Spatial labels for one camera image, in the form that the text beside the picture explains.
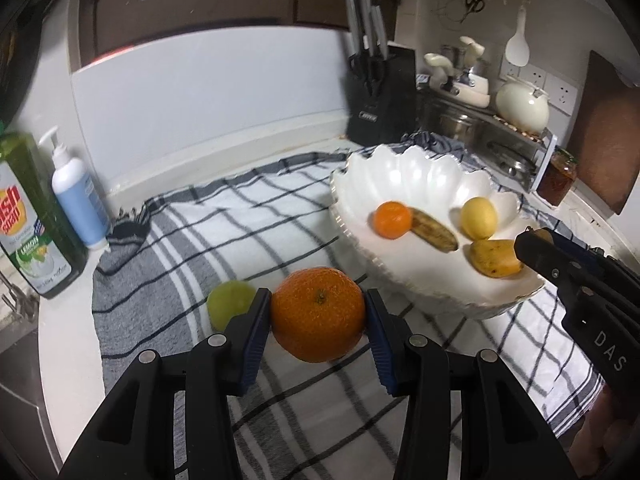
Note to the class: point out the white rice spoon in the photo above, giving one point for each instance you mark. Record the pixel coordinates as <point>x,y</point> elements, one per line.
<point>517,47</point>

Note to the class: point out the white scalloped bowl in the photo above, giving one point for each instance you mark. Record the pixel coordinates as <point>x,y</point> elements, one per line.
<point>430,180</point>

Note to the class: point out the metal counter shelf rack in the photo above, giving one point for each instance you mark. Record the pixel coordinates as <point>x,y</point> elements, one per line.
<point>546,160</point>

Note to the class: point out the brown wooden cutting board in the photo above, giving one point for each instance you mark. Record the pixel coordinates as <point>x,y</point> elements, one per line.
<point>615,150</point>

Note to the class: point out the hanging black scissors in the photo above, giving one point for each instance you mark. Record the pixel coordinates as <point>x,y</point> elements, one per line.
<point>472,5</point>

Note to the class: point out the person's right hand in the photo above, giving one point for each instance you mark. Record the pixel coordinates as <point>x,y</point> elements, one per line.
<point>617,440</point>

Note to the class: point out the chrome faucet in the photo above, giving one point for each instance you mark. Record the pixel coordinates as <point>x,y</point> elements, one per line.
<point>17,302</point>

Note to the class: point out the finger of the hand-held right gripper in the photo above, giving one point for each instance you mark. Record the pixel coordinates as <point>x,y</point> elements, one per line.
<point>575,249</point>
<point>537,255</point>

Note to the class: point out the spotted banana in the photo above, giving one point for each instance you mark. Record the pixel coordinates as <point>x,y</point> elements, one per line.
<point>435,231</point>

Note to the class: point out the steel stock pot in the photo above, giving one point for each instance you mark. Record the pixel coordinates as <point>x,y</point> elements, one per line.
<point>457,130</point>

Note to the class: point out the white blue pump bottle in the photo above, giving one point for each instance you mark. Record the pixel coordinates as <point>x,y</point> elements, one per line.
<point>80,200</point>

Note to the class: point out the black white checked cloth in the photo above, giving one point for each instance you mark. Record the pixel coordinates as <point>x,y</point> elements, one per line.
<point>200,240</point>

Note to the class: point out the steel milk pot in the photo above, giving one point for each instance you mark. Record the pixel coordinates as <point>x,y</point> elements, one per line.
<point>470,52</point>

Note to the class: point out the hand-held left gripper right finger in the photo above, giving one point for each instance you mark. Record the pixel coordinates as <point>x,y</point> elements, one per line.
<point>382,347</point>

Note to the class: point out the cream saucepan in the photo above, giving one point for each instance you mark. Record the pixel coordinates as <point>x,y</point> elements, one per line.
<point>472,92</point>

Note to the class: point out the black kitchen shears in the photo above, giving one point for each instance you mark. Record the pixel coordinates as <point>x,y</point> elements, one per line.
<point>367,72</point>

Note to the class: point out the white ceramic pot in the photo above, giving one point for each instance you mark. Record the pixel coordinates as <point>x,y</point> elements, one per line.
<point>522,107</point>

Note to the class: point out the large orange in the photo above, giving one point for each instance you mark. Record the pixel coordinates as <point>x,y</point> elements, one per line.
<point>317,315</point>

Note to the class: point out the glass jar of sauce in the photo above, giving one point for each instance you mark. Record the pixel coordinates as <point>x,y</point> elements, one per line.
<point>556,180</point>

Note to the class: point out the steel pot lid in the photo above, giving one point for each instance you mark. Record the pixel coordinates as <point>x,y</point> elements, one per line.
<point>510,160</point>

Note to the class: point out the green lime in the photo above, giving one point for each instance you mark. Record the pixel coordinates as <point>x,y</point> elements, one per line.
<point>227,302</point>

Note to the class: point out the small orange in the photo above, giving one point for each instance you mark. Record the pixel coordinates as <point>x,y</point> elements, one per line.
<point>391,219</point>

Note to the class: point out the brown cabinet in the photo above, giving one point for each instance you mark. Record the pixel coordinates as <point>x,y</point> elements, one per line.
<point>200,0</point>

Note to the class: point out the yellow mango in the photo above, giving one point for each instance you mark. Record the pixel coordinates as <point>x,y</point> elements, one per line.
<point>492,259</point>

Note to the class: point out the steel kitchen sink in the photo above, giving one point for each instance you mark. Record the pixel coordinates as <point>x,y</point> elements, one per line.
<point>20,410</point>

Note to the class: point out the wooden trivet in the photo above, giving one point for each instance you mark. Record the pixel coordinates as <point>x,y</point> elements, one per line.
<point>520,132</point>

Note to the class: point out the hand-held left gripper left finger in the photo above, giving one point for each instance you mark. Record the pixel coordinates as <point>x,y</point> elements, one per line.
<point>252,342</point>

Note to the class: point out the green dish soap bottle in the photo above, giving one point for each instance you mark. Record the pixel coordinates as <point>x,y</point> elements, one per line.
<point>30,220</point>

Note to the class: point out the yellow lemon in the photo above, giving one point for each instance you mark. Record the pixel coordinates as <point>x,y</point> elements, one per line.
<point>478,217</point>

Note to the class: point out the white wall socket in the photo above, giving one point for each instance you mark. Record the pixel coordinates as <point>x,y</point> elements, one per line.
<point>509,71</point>
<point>535,77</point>
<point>562,92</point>

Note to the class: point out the black knife block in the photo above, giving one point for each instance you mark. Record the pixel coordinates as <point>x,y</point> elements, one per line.
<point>382,105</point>

